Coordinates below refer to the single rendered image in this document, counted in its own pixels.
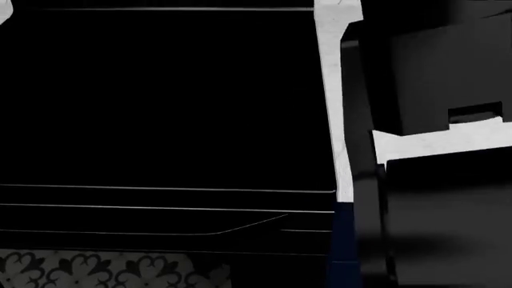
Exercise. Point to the dark blue counter cabinet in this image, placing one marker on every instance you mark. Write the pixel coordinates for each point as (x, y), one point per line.
(344, 240)

